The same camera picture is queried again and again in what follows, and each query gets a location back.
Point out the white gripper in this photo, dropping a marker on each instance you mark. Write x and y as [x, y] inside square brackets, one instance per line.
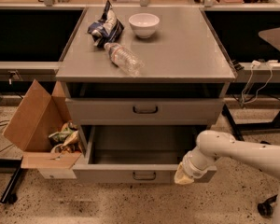
[189, 166]

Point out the grey drawer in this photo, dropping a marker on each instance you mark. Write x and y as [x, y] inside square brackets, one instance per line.
[141, 111]
[134, 154]

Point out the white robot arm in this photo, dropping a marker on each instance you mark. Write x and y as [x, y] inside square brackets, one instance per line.
[212, 145]

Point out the grey drawer cabinet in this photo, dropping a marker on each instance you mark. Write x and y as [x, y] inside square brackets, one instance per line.
[182, 61]

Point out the grey top drawer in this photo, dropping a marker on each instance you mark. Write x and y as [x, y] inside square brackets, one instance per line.
[141, 111]

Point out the black office chair base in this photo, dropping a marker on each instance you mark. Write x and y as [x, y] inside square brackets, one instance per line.
[265, 209]

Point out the crumpled snack wrappers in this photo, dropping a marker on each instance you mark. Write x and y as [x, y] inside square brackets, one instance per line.
[66, 140]

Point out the clear plastic water bottle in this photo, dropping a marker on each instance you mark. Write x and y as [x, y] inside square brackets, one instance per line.
[124, 59]

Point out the brown cardboard box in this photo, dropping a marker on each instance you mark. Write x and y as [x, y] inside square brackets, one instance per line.
[40, 114]

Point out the white ceramic bowl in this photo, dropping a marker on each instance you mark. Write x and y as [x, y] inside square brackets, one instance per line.
[144, 25]

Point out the blue white chip bag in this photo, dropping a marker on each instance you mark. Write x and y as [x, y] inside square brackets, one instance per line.
[107, 29]

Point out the black table leg left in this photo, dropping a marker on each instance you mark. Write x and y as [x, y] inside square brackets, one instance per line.
[14, 167]

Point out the round grey side table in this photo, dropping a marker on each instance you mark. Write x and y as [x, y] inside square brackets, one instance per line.
[272, 36]

